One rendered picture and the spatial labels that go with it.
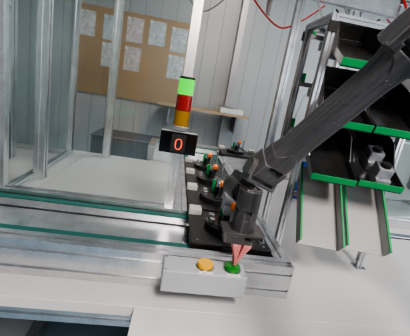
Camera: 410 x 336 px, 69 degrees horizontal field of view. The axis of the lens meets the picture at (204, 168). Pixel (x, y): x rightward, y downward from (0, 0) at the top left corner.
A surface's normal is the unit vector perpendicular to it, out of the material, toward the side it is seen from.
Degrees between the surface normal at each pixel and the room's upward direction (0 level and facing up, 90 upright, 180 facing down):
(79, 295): 0
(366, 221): 45
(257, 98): 90
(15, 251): 90
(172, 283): 90
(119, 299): 0
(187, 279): 90
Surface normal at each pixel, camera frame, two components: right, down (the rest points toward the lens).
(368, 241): 0.05, -0.51
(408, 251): 0.08, 0.26
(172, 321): 0.17, -0.95
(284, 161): 0.01, 0.72
